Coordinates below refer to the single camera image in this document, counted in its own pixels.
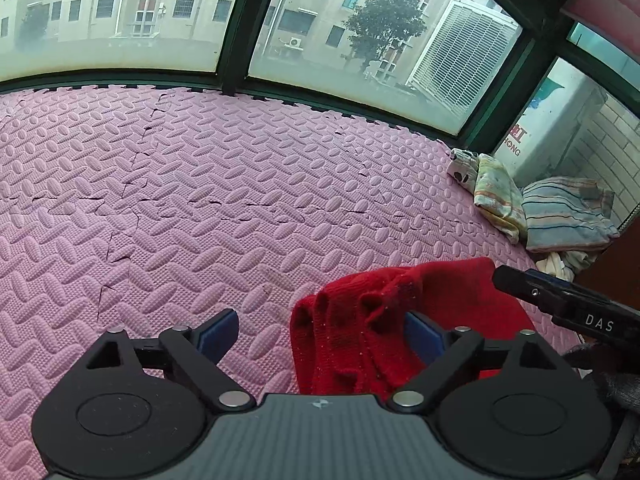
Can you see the dark green window frame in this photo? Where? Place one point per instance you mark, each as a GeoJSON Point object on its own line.
{"type": "Point", "coordinates": [240, 35]}

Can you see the red pants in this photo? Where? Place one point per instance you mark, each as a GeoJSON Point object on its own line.
{"type": "Point", "coordinates": [360, 330]}

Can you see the white black patterned cloth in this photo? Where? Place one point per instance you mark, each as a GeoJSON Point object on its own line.
{"type": "Point", "coordinates": [462, 167]}

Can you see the white printed panel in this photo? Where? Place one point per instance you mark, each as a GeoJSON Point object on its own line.
{"type": "Point", "coordinates": [545, 120]}

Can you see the striped folded cloth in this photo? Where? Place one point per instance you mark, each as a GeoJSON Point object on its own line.
{"type": "Point", "coordinates": [567, 215]}

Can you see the cream crumpled cloth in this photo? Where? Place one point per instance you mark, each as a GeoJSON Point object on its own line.
{"type": "Point", "coordinates": [565, 262]}

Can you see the pink foam puzzle mat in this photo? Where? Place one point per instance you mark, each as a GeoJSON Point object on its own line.
{"type": "Point", "coordinates": [200, 200]}

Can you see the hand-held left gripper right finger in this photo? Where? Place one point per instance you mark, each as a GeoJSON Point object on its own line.
{"type": "Point", "coordinates": [424, 338]}

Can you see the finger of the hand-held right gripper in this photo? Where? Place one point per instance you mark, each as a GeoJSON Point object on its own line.
{"type": "Point", "coordinates": [520, 282]}

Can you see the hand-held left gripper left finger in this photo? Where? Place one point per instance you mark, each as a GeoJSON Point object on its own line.
{"type": "Point", "coordinates": [220, 336]}

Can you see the white outdoor air conditioner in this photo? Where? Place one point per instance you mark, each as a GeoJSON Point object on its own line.
{"type": "Point", "coordinates": [465, 55]}

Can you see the yellow floral folded cloth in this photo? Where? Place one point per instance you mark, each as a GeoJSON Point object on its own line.
{"type": "Point", "coordinates": [497, 195]}

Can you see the green tree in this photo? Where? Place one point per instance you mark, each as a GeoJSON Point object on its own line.
{"type": "Point", "coordinates": [385, 20]}

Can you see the beige apartment building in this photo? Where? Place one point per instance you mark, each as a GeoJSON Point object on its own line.
{"type": "Point", "coordinates": [150, 5]}

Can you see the brown wooden cabinet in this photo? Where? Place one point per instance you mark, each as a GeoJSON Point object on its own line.
{"type": "Point", "coordinates": [620, 265]}

